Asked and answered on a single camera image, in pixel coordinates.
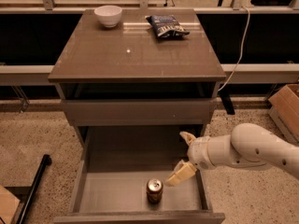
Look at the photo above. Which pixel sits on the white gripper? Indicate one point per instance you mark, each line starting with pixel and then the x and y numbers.
pixel 198 153

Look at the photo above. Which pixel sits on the orange soda can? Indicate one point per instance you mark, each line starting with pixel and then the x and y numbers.
pixel 154 188

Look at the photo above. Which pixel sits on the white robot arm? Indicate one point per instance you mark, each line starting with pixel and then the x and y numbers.
pixel 248 146

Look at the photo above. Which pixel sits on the closed grey top drawer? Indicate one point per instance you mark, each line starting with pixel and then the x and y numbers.
pixel 138 112

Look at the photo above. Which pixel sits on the grey drawer cabinet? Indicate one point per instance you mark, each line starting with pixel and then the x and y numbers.
pixel 128 62

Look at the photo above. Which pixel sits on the open grey middle drawer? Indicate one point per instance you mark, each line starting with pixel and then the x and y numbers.
pixel 111 185

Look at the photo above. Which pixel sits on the cardboard box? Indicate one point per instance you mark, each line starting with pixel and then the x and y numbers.
pixel 285 111

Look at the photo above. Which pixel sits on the blue chip bag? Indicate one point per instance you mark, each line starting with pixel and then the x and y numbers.
pixel 166 26

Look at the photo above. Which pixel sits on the black metal bar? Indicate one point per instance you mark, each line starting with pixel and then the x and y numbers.
pixel 46 161

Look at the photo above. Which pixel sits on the white ceramic bowl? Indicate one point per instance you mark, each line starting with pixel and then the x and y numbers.
pixel 108 16

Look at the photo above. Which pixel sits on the wooden board corner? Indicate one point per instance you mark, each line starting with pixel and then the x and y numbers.
pixel 8 206

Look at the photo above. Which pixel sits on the black table leg bracket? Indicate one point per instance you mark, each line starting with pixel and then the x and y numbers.
pixel 227 102

